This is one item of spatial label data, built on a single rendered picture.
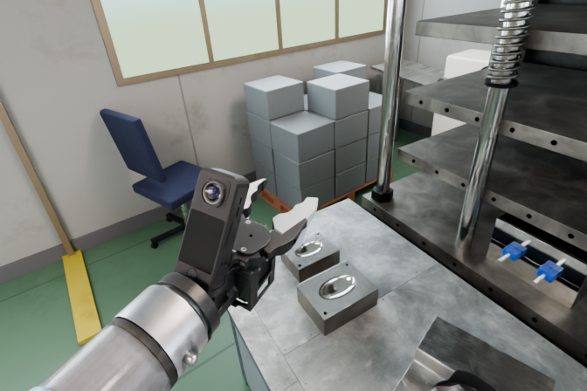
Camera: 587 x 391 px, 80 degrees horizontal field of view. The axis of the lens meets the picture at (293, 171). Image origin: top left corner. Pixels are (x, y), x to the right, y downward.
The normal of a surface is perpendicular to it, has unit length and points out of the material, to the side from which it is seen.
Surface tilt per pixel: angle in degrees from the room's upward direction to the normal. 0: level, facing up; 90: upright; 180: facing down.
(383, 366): 0
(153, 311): 12
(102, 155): 90
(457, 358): 0
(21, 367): 0
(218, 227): 60
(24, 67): 90
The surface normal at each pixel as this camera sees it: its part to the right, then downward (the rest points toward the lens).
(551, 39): -0.86, 0.29
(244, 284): -0.47, 0.45
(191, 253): -0.37, -0.04
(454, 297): -0.06, -0.87
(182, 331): 0.70, -0.33
